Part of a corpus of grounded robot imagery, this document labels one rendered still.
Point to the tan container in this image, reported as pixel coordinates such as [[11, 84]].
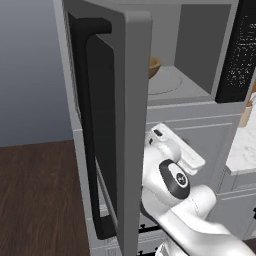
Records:
[[246, 115]]

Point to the grey base cupboards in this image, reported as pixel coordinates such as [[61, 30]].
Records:
[[235, 200]]

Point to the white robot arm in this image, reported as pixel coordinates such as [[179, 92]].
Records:
[[186, 216]]

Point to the grey microwave door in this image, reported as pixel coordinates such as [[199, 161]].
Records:
[[136, 100]]

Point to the wooden bowl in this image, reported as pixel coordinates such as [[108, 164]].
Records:
[[154, 66]]

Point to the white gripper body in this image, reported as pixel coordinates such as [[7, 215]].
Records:
[[186, 150]]

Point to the grey microwave oven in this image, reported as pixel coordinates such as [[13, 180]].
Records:
[[195, 43]]

